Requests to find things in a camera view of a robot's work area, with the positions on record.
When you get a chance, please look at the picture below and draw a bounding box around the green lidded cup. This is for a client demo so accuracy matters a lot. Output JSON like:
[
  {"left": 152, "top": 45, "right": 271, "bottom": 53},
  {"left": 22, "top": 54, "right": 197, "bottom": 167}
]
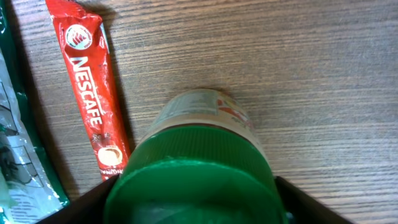
[{"left": 103, "top": 89, "right": 288, "bottom": 223}]

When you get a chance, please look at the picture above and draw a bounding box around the green sponge package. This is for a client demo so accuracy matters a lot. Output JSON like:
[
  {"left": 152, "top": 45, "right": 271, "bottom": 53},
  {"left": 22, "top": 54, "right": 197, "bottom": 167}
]
[{"left": 1, "top": 2, "right": 70, "bottom": 223}]

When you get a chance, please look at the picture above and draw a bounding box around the red coffee stick sachet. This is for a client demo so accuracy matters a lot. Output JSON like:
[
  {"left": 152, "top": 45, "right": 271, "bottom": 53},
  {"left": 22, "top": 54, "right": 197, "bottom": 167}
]
[{"left": 46, "top": 0, "right": 131, "bottom": 180}]

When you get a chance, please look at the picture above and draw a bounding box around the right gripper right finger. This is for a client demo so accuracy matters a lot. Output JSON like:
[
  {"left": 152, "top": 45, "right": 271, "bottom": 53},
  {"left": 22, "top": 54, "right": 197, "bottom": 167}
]
[{"left": 275, "top": 176, "right": 353, "bottom": 224}]

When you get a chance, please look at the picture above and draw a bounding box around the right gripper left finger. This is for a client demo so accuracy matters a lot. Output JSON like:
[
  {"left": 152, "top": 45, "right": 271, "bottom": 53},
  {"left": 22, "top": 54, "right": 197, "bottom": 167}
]
[{"left": 37, "top": 175, "right": 119, "bottom": 224}]

